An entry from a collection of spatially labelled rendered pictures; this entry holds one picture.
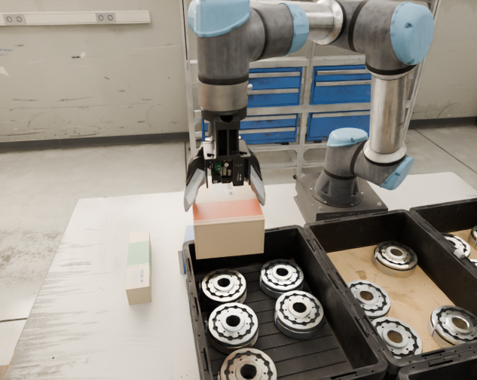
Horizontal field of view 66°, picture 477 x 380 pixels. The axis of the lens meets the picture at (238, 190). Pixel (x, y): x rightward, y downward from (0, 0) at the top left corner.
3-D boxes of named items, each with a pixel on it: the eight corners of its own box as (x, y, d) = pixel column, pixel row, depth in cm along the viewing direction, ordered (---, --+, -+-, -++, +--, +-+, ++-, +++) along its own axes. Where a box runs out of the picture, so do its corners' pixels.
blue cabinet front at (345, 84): (305, 140, 284) (313, 65, 254) (392, 135, 292) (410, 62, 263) (307, 142, 281) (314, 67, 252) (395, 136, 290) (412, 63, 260)
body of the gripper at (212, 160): (204, 192, 58) (200, 120, 52) (201, 167, 65) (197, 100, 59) (252, 188, 59) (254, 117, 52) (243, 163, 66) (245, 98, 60)
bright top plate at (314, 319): (267, 300, 81) (267, 298, 80) (307, 287, 84) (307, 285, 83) (289, 337, 73) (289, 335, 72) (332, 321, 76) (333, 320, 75)
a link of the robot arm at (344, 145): (337, 155, 130) (343, 119, 123) (370, 170, 122) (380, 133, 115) (316, 166, 123) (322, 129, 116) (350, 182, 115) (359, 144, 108)
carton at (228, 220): (193, 208, 77) (190, 177, 73) (249, 203, 79) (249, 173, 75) (196, 259, 64) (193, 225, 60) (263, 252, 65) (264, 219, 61)
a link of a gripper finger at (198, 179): (171, 220, 62) (200, 179, 59) (172, 200, 67) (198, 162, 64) (187, 227, 63) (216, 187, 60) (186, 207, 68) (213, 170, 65)
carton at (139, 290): (132, 247, 119) (129, 233, 116) (151, 245, 120) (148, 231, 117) (129, 305, 99) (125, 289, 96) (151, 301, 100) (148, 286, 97)
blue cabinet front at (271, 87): (202, 146, 274) (198, 69, 245) (295, 141, 283) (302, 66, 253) (203, 148, 272) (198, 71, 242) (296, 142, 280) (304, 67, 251)
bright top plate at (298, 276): (254, 266, 89) (254, 264, 89) (291, 256, 93) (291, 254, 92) (271, 295, 81) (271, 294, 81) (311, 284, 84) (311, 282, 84)
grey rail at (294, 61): (184, 67, 249) (184, 59, 246) (417, 59, 269) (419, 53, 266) (184, 70, 241) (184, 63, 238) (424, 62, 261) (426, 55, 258)
